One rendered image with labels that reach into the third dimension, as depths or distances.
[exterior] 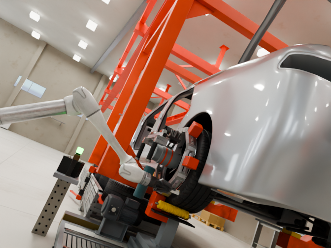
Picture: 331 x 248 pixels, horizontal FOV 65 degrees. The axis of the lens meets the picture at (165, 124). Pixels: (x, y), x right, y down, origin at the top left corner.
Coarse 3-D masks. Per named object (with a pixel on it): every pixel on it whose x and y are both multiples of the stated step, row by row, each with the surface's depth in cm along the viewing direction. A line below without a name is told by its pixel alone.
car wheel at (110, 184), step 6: (108, 180) 273; (114, 180) 260; (108, 186) 261; (114, 186) 255; (120, 186) 251; (126, 186) 249; (108, 192) 257; (114, 192) 251; (120, 192) 248; (126, 192) 247; (132, 192) 246; (102, 198) 259; (126, 198) 245; (132, 198) 245; (138, 198) 245; (144, 204) 247; (144, 210) 246; (144, 216) 247
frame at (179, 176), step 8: (184, 128) 204; (192, 136) 193; (168, 144) 224; (192, 144) 183; (184, 152) 182; (192, 152) 180; (160, 168) 224; (184, 168) 180; (160, 176) 218; (176, 176) 176; (184, 176) 177; (176, 184) 180; (160, 192) 188; (168, 192) 186
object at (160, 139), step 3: (156, 135) 183; (159, 135) 181; (156, 138) 180; (159, 138) 181; (162, 138) 182; (165, 138) 183; (156, 141) 180; (159, 141) 181; (162, 141) 182; (165, 141) 182; (162, 144) 182; (165, 144) 182
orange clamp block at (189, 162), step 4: (188, 156) 172; (184, 160) 175; (188, 160) 169; (192, 160) 170; (196, 160) 171; (184, 164) 172; (188, 164) 169; (192, 164) 170; (196, 164) 170; (192, 168) 170; (196, 168) 170
